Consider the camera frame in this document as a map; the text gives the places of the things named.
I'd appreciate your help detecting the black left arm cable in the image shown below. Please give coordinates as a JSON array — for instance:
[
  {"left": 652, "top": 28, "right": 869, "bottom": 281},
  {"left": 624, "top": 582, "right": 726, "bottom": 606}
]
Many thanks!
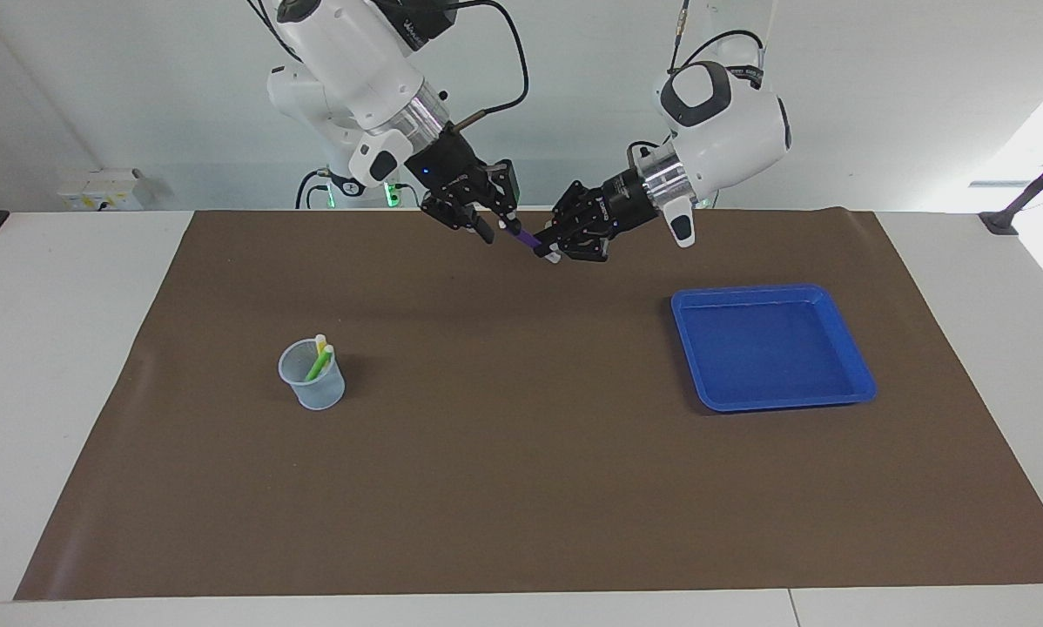
[{"left": 665, "top": 0, "right": 766, "bottom": 88}]

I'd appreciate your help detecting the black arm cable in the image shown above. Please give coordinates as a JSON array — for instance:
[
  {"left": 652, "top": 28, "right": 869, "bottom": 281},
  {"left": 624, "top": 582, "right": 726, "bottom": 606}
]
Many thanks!
[
  {"left": 665, "top": 0, "right": 766, "bottom": 88},
  {"left": 447, "top": 0, "right": 531, "bottom": 136}
]

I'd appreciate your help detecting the black angled stand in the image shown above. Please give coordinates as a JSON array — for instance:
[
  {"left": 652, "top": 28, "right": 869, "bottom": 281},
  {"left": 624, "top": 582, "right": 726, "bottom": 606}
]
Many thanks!
[{"left": 979, "top": 139, "right": 1043, "bottom": 236}]

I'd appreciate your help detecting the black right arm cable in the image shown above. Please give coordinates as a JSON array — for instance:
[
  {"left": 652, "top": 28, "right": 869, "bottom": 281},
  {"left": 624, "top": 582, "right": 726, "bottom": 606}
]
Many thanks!
[{"left": 447, "top": 0, "right": 531, "bottom": 136}]

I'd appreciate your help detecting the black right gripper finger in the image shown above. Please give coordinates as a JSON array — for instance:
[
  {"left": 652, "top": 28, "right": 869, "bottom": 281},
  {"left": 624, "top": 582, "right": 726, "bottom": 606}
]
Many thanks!
[
  {"left": 485, "top": 159, "right": 522, "bottom": 232},
  {"left": 421, "top": 199, "right": 496, "bottom": 245}
]

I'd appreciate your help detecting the translucent plastic cup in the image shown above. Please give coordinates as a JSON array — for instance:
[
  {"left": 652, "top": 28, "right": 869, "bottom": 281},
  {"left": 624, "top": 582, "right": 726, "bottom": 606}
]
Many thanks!
[{"left": 278, "top": 338, "right": 347, "bottom": 411}]

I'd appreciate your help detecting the blue plastic tray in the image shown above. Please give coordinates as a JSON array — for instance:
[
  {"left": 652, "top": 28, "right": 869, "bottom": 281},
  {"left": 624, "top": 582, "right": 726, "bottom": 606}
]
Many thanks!
[{"left": 670, "top": 284, "right": 878, "bottom": 413}]

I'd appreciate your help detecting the brown table mat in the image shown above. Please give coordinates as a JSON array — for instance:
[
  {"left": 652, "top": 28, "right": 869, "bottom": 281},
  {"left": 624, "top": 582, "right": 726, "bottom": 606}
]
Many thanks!
[{"left": 14, "top": 207, "right": 1043, "bottom": 602}]

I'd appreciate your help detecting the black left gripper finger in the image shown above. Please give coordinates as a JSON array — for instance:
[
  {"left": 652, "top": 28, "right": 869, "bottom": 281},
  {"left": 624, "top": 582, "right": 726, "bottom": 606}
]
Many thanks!
[
  {"left": 552, "top": 180, "right": 609, "bottom": 229},
  {"left": 535, "top": 222, "right": 614, "bottom": 262}
]

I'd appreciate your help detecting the white wall socket box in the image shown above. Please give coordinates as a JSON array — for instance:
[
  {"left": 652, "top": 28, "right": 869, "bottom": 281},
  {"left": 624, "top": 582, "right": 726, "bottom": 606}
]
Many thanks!
[{"left": 57, "top": 168, "right": 152, "bottom": 212}]

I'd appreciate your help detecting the purple highlighter pen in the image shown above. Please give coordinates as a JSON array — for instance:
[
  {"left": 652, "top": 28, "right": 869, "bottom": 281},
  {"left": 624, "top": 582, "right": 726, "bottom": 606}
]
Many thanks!
[{"left": 498, "top": 218, "right": 562, "bottom": 264}]

